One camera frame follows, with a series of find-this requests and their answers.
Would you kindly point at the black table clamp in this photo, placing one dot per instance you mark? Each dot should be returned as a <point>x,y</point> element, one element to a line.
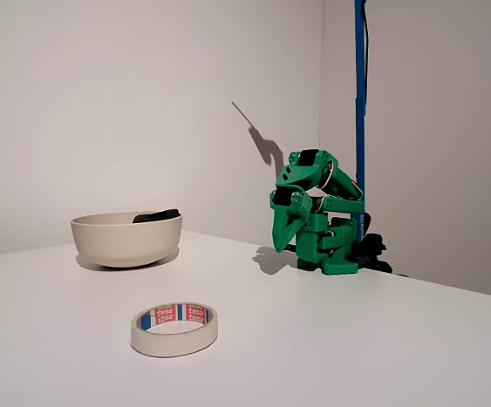
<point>372,250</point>

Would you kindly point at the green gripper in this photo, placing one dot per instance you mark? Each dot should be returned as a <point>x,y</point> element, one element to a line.
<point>284,217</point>

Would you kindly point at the beige masking tape roll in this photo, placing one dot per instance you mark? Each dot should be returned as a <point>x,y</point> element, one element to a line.
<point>173,343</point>

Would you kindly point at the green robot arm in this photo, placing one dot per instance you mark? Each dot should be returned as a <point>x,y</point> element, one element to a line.
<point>313,246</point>

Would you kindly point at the dark cloth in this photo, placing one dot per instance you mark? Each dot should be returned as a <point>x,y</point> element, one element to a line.
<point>156,216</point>

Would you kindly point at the beige bowl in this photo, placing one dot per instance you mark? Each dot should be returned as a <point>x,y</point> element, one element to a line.
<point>126,246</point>

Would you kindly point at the blue camera pole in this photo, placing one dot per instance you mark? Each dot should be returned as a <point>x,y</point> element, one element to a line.
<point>360,127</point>

